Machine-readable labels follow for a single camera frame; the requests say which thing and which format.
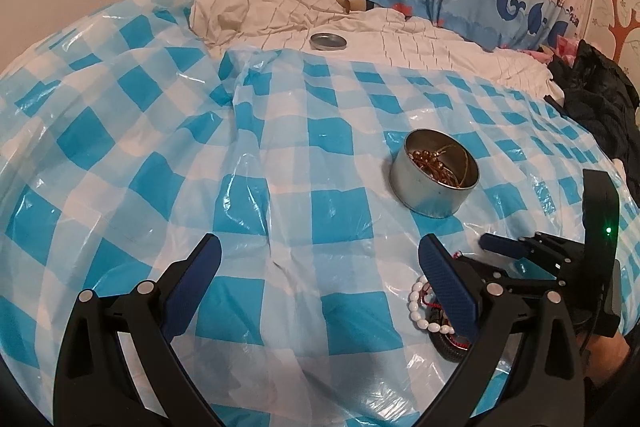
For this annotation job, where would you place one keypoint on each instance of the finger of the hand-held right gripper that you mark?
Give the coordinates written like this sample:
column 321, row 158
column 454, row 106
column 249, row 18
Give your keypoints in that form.
column 500, row 244
column 530, row 284

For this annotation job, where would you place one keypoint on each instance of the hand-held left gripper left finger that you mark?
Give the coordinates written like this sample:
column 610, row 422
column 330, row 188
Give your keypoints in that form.
column 199, row 279

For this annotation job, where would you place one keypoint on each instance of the blue checkered plastic sheet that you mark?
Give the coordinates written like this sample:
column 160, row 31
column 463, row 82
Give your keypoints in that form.
column 175, row 157

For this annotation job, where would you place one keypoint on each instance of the brown cardboard tube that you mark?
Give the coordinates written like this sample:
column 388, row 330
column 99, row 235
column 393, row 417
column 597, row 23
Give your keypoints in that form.
column 357, row 4

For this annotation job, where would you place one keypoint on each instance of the white quilt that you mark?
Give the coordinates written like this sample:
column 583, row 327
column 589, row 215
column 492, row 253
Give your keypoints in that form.
column 300, row 7

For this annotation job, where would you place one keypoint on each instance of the black bangle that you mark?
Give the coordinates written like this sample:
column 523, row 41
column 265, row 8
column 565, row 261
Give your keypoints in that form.
column 447, row 349

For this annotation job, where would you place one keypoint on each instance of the round metal tin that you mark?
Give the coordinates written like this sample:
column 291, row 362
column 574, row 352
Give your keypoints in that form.
column 425, row 197

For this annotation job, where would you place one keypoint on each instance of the pink cloth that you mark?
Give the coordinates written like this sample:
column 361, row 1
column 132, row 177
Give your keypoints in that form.
column 562, row 49

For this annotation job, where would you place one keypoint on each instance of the thin gold bangle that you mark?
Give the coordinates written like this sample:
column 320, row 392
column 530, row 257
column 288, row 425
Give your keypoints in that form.
column 467, row 169

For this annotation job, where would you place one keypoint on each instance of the black jacket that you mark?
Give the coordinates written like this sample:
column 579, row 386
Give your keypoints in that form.
column 605, row 102

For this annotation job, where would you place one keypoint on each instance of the round metal tin lid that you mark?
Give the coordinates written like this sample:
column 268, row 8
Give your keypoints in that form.
column 327, row 42

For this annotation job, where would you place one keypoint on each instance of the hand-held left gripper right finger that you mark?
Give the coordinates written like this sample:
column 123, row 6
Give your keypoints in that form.
column 450, row 287

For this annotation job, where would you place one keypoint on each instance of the person's right forearm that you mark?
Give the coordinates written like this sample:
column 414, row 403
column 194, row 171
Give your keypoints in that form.
column 607, row 359

